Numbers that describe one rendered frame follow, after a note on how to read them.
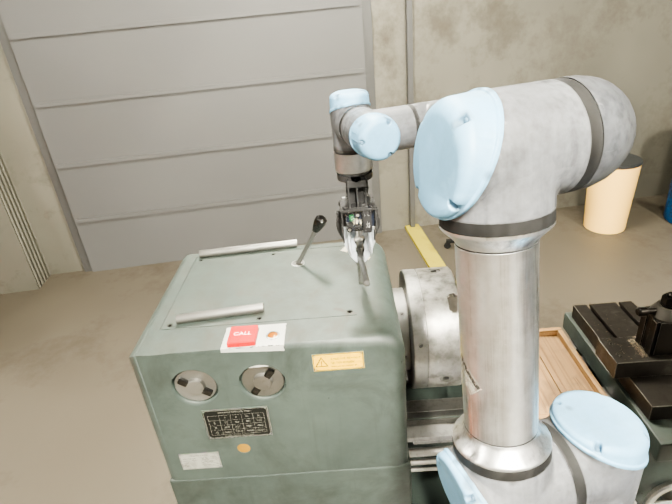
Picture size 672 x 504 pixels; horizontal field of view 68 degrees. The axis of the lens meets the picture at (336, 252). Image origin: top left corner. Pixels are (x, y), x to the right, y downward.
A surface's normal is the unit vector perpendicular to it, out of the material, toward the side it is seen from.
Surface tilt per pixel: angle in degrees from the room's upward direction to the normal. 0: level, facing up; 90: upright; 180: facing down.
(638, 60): 90
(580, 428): 7
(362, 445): 90
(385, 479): 90
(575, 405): 7
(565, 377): 0
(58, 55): 90
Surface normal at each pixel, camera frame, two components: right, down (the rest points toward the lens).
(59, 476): -0.09, -0.88
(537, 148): 0.26, 0.19
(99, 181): 0.12, 0.45
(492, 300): -0.38, 0.35
